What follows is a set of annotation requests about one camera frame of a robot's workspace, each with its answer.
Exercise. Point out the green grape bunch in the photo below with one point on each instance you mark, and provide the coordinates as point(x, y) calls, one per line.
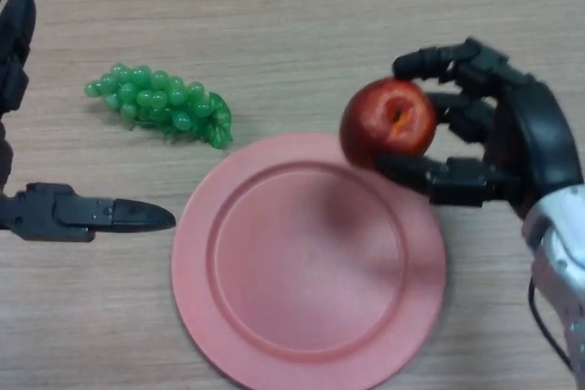
point(160, 102)

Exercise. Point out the pink round plate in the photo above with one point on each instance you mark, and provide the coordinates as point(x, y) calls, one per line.
point(301, 271)

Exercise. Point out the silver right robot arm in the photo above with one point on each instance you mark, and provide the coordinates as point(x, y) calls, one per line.
point(562, 248)

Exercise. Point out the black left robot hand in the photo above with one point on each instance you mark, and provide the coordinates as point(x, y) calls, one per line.
point(50, 212)

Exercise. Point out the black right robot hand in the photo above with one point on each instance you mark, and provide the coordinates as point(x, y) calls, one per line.
point(535, 134)

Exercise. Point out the red apple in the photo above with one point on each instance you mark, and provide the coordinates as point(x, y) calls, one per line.
point(375, 125)

